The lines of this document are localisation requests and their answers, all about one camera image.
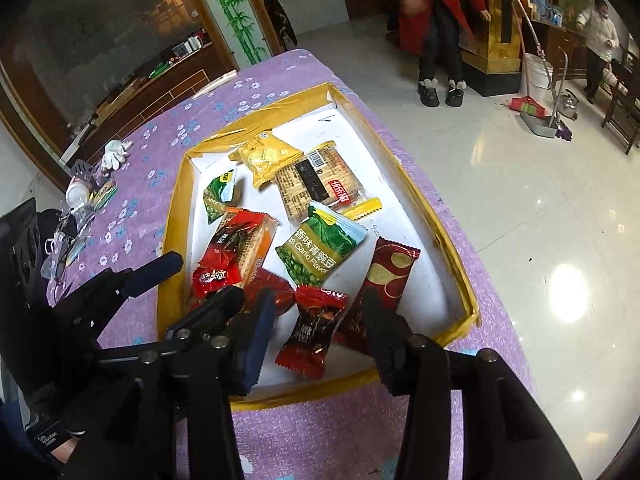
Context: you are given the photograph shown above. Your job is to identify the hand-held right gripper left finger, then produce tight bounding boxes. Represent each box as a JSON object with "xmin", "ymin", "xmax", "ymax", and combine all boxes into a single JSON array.
[{"xmin": 87, "ymin": 287, "xmax": 278, "ymax": 480}]

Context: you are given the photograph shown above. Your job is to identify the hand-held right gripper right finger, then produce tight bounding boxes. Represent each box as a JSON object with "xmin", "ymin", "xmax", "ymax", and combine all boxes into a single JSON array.
[{"xmin": 361, "ymin": 287, "xmax": 583, "ymax": 480}]

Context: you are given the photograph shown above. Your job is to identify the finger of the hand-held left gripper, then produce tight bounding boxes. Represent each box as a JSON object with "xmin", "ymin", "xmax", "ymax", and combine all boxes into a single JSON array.
[
  {"xmin": 52, "ymin": 251, "xmax": 185, "ymax": 341},
  {"xmin": 95, "ymin": 285, "xmax": 246, "ymax": 356}
]

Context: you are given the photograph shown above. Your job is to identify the small red candy packet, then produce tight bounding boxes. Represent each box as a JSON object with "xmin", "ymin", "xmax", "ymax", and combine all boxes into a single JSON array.
[{"xmin": 192, "ymin": 260, "xmax": 243, "ymax": 301}]

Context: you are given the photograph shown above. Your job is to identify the large red snack packet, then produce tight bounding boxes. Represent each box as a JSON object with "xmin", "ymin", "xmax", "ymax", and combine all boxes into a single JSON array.
[{"xmin": 274, "ymin": 284, "xmax": 349, "ymax": 380}]

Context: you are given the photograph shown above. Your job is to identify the dark red snack packet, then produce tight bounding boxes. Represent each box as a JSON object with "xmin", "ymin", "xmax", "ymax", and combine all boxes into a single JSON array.
[{"xmin": 240, "ymin": 267, "xmax": 298, "ymax": 318}]

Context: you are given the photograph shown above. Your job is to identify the orange cracker packet red label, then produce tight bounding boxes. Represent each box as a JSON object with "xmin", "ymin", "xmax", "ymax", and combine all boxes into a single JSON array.
[{"xmin": 200, "ymin": 208, "xmax": 280, "ymax": 286}]

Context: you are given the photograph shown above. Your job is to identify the dark red wafer packet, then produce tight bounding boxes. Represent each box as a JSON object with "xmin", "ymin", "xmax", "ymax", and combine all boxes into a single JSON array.
[{"xmin": 335, "ymin": 236, "xmax": 421, "ymax": 356}]

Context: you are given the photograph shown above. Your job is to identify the small green snack packet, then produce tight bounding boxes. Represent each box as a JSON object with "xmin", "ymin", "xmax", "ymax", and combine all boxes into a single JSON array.
[{"xmin": 201, "ymin": 170, "xmax": 238, "ymax": 226}]

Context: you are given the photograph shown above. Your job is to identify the green pea packet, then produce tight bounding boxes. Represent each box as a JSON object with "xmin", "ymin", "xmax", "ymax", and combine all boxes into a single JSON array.
[{"xmin": 276, "ymin": 201, "xmax": 368, "ymax": 291}]

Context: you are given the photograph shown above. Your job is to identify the yellow cardboard box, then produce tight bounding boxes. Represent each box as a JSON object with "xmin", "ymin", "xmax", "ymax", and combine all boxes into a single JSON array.
[{"xmin": 156, "ymin": 81, "xmax": 482, "ymax": 412}]

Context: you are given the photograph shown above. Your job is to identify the tan cracker packet black label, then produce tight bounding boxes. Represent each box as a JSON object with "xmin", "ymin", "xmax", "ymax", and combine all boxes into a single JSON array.
[{"xmin": 272, "ymin": 142, "xmax": 383, "ymax": 221}]

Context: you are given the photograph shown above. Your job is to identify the yellow snack packet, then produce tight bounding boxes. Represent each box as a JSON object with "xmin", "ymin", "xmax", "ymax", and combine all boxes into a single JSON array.
[{"xmin": 235, "ymin": 130, "xmax": 303, "ymax": 190}]

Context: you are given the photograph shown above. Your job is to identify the person's left forearm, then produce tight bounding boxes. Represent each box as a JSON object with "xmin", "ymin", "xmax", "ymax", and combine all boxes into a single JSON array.
[{"xmin": 0, "ymin": 395, "xmax": 88, "ymax": 480}]

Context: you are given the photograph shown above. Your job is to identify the person's left hand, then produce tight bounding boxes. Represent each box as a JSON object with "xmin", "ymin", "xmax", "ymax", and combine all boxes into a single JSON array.
[{"xmin": 24, "ymin": 389, "xmax": 133, "ymax": 457}]

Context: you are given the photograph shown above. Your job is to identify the iridescent foil packet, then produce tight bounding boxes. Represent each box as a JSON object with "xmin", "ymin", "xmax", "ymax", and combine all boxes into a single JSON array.
[{"xmin": 62, "ymin": 235, "xmax": 93, "ymax": 266}]

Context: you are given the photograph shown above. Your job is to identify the eyeglasses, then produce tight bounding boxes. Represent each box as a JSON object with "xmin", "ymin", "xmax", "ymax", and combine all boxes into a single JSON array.
[{"xmin": 42, "ymin": 240, "xmax": 83, "ymax": 283}]

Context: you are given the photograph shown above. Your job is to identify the purple floral tablecloth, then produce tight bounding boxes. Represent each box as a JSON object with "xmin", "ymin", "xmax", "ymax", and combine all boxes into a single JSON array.
[{"xmin": 45, "ymin": 49, "xmax": 538, "ymax": 480}]

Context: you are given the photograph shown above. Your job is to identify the white glove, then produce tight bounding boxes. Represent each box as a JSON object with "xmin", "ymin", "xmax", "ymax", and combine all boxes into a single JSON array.
[{"xmin": 100, "ymin": 139, "xmax": 133, "ymax": 171}]

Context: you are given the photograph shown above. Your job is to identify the grey perforated phone stand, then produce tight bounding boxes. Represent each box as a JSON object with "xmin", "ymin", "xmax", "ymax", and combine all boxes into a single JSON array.
[{"xmin": 67, "ymin": 157, "xmax": 96, "ymax": 186}]

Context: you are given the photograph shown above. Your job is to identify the wooden counter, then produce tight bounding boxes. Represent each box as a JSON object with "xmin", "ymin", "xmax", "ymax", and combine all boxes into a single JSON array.
[{"xmin": 0, "ymin": 0, "xmax": 241, "ymax": 186}]

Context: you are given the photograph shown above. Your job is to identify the white flat bar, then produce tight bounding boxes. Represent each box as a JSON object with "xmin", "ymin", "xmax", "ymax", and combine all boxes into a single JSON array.
[{"xmin": 192, "ymin": 70, "xmax": 238, "ymax": 100}]

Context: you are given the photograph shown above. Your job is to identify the grey dustpan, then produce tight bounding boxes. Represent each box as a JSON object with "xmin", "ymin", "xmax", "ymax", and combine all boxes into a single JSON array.
[{"xmin": 520, "ymin": 47, "xmax": 571, "ymax": 140}]

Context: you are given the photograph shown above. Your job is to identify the black jacket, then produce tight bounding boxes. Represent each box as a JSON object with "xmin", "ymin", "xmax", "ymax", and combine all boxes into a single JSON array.
[{"xmin": 262, "ymin": 0, "xmax": 298, "ymax": 53}]

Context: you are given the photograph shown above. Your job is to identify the broom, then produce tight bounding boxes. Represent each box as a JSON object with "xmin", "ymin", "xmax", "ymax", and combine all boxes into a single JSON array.
[{"xmin": 499, "ymin": 0, "xmax": 548, "ymax": 120}]

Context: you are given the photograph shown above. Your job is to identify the metal kettle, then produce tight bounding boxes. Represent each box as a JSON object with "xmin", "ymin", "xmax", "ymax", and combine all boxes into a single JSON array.
[{"xmin": 555, "ymin": 89, "xmax": 581, "ymax": 122}]

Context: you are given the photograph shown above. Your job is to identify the white bucket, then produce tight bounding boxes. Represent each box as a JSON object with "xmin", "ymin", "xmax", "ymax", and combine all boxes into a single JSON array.
[{"xmin": 522, "ymin": 52, "xmax": 553, "ymax": 98}]

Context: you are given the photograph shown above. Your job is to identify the wooden chair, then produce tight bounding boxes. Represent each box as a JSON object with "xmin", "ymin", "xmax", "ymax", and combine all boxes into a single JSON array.
[{"xmin": 600, "ymin": 57, "xmax": 640, "ymax": 156}]

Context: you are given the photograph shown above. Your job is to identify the gold black pillar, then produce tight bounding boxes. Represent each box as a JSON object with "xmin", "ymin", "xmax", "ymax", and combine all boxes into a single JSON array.
[{"xmin": 460, "ymin": 0, "xmax": 531, "ymax": 96}]

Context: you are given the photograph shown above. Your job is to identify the blue bottle packs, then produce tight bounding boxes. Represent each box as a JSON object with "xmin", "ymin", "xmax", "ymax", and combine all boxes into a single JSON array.
[{"xmin": 517, "ymin": 0, "xmax": 566, "ymax": 26}]

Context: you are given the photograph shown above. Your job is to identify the bamboo wall panel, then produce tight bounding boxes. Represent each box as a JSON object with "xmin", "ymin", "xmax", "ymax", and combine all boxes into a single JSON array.
[{"xmin": 180, "ymin": 0, "xmax": 271, "ymax": 68}]

